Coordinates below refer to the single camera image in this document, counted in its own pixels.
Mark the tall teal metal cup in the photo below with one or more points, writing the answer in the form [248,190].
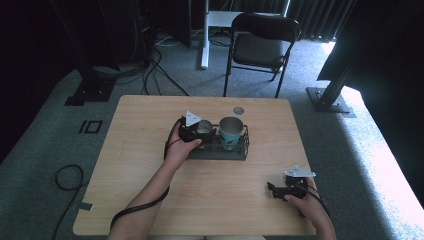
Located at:
[231,131]

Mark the black folding chair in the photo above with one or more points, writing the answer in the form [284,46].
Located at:
[260,50]

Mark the short brown metal cup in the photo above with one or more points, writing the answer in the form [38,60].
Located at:
[205,126]

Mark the grey round table grommet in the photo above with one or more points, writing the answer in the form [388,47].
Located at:
[238,110]

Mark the dark pleated curtain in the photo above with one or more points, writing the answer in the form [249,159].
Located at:
[316,18]

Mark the person's left hand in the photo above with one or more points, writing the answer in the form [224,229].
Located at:
[178,155]

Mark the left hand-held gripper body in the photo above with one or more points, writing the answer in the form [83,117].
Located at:
[188,131]

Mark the black metal stand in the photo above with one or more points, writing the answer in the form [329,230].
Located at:
[91,86]
[328,100]

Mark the person's right hand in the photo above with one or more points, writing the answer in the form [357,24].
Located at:
[308,206]

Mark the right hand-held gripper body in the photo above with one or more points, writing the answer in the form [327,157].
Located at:
[296,186]

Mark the grey tape piece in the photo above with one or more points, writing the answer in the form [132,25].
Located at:
[86,206]

